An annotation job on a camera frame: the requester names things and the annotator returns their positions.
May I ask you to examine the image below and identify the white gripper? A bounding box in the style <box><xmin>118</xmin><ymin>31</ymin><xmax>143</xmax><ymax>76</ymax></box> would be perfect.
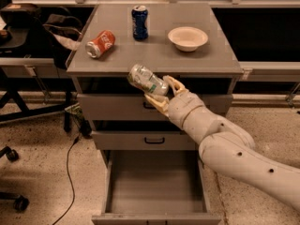
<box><xmin>144</xmin><ymin>75</ymin><xmax>204</xmax><ymax>128</ymax></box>

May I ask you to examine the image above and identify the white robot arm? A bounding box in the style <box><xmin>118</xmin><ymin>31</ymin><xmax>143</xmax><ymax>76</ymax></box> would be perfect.
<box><xmin>145</xmin><ymin>76</ymin><xmax>300</xmax><ymax>211</ymax></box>

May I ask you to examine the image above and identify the grey drawer cabinet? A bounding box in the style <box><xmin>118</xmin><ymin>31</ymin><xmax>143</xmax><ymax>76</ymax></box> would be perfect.
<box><xmin>66</xmin><ymin>2</ymin><xmax>245</xmax><ymax>167</ymax></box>

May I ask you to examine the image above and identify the grey middle drawer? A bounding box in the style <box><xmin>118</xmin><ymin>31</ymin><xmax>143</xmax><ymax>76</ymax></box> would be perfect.
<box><xmin>92</xmin><ymin>121</ymin><xmax>199</xmax><ymax>151</ymax></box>

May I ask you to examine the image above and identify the grey drawer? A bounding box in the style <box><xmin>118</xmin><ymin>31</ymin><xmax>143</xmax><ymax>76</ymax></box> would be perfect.
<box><xmin>76</xmin><ymin>77</ymin><xmax>234</xmax><ymax>122</ymax></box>
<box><xmin>92</xmin><ymin>150</ymin><xmax>220</xmax><ymax>225</ymax></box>
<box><xmin>92</xmin><ymin>121</ymin><xmax>199</xmax><ymax>151</ymax></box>

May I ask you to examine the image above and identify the grey top drawer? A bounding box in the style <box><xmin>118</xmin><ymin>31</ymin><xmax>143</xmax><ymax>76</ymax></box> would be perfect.
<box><xmin>76</xmin><ymin>77</ymin><xmax>234</xmax><ymax>122</ymax></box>

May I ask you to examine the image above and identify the orange soda can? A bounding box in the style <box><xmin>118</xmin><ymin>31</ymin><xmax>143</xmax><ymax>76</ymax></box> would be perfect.
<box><xmin>85</xmin><ymin>30</ymin><xmax>115</xmax><ymax>58</ymax></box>

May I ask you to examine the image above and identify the blue pepsi can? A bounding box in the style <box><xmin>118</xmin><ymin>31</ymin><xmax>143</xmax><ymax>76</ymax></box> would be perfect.
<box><xmin>131</xmin><ymin>6</ymin><xmax>148</xmax><ymax>40</ymax></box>

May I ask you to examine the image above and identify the grey bottom drawer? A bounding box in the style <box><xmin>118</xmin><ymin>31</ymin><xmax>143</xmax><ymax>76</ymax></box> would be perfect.
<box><xmin>92</xmin><ymin>150</ymin><xmax>220</xmax><ymax>225</ymax></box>

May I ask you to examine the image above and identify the white bowl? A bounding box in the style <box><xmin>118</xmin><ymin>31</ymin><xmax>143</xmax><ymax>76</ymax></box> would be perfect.
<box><xmin>168</xmin><ymin>26</ymin><xmax>208</xmax><ymax>53</ymax></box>

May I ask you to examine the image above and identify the green chip bag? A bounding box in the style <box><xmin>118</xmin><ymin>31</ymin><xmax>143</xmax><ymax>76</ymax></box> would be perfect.
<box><xmin>65</xmin><ymin>103</ymin><xmax>84</xmax><ymax>125</ymax></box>

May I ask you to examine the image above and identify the dark jacket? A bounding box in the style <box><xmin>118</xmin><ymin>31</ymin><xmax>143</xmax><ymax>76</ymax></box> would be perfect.
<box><xmin>43</xmin><ymin>14</ymin><xmax>83</xmax><ymax>40</ymax></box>

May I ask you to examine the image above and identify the black bag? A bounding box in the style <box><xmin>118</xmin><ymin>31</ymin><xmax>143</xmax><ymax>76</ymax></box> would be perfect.
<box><xmin>0</xmin><ymin>3</ymin><xmax>69</xmax><ymax>69</ymax></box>

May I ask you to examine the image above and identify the black office chair base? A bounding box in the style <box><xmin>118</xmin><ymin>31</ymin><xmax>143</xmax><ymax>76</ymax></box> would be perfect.
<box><xmin>0</xmin><ymin>145</ymin><xmax>30</xmax><ymax>213</ymax></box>

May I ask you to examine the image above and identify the black top drawer handle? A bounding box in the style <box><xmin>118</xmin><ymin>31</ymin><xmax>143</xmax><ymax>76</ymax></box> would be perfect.
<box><xmin>142</xmin><ymin>102</ymin><xmax>156</xmax><ymax>110</ymax></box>

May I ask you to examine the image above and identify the black drawer handle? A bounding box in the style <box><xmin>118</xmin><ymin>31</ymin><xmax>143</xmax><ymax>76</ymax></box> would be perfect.
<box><xmin>142</xmin><ymin>102</ymin><xmax>156</xmax><ymax>110</ymax></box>
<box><xmin>143</xmin><ymin>137</ymin><xmax>165</xmax><ymax>144</ymax></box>

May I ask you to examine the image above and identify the black middle drawer handle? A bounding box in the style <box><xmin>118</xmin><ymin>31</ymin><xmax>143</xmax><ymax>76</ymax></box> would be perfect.
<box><xmin>143</xmin><ymin>137</ymin><xmax>165</xmax><ymax>144</ymax></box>

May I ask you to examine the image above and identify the black floor cable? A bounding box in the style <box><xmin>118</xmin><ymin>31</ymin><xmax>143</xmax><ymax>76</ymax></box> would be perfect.
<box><xmin>51</xmin><ymin>134</ymin><xmax>81</xmax><ymax>225</ymax></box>

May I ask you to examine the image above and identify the black table frame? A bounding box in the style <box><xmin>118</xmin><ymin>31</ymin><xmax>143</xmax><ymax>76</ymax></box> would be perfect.
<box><xmin>0</xmin><ymin>67</ymin><xmax>73</xmax><ymax>132</ymax></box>

